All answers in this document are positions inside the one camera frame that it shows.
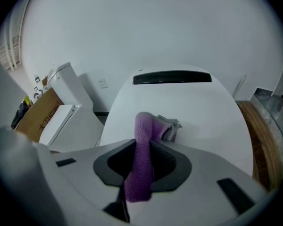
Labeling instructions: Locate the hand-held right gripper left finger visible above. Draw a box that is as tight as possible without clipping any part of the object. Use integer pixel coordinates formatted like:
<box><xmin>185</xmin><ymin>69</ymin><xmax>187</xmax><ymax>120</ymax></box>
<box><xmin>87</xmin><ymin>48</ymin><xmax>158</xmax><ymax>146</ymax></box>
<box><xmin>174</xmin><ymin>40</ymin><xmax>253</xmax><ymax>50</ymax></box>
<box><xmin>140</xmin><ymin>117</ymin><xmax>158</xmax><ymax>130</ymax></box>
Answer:
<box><xmin>41</xmin><ymin>139</ymin><xmax>136</xmax><ymax>225</ymax></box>

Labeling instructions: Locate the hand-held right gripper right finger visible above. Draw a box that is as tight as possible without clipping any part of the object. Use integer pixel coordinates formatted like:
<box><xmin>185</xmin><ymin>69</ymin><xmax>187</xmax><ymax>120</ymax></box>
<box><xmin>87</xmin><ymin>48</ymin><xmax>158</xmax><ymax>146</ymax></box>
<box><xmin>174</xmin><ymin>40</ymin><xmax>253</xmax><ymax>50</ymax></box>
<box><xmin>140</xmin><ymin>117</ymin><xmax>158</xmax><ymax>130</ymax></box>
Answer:
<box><xmin>128</xmin><ymin>140</ymin><xmax>266</xmax><ymax>226</ymax></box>

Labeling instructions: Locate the purple and grey cleaning cloth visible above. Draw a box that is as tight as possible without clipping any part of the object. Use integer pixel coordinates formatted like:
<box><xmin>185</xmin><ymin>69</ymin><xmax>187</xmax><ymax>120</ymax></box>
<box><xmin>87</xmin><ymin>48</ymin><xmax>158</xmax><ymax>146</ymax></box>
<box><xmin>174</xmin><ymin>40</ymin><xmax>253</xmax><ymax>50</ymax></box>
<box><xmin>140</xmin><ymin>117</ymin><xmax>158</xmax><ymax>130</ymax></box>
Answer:
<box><xmin>124</xmin><ymin>111</ymin><xmax>183</xmax><ymax>203</ymax></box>

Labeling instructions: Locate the white toilet lid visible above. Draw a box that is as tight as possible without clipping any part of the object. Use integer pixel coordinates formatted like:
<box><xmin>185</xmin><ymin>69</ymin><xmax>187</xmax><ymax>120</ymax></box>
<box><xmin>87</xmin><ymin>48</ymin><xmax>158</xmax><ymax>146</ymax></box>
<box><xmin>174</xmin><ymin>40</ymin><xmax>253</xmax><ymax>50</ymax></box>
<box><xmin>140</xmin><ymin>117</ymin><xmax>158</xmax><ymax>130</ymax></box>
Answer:
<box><xmin>99</xmin><ymin>64</ymin><xmax>254</xmax><ymax>178</ymax></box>

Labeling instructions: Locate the white toilet with square tank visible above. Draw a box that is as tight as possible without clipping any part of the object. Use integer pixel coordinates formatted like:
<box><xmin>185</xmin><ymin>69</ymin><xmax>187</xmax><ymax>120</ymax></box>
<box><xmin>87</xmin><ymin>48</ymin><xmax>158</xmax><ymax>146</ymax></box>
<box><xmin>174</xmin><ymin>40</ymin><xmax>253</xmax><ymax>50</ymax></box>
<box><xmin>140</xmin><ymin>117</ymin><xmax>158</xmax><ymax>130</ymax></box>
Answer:
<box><xmin>39</xmin><ymin>62</ymin><xmax>105</xmax><ymax>153</ymax></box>

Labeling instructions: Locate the round wooden platform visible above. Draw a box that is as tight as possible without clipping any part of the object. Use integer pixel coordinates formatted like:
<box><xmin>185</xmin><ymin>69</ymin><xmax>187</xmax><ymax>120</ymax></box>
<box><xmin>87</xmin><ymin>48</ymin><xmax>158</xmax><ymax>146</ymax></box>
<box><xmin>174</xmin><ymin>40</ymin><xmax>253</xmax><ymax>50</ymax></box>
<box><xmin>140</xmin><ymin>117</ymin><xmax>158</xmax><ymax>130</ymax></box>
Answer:
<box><xmin>235</xmin><ymin>100</ymin><xmax>283</xmax><ymax>193</ymax></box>

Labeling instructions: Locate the large brown cardboard box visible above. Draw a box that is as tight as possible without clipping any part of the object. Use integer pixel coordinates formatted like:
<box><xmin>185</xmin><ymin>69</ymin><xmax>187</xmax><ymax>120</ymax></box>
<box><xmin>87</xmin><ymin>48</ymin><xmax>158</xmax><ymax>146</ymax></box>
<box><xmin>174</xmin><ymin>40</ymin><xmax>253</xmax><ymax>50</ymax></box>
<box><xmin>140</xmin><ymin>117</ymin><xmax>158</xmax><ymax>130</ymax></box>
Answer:
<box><xmin>14</xmin><ymin>87</ymin><xmax>65</xmax><ymax>143</ymax></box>

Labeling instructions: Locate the black strap bag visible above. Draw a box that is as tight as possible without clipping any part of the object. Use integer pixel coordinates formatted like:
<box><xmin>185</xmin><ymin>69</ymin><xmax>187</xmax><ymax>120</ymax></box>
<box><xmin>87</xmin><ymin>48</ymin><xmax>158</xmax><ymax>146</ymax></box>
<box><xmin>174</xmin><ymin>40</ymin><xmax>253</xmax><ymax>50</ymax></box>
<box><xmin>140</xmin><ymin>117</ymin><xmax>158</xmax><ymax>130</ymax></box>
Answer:
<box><xmin>11</xmin><ymin>101</ymin><xmax>30</xmax><ymax>130</ymax></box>

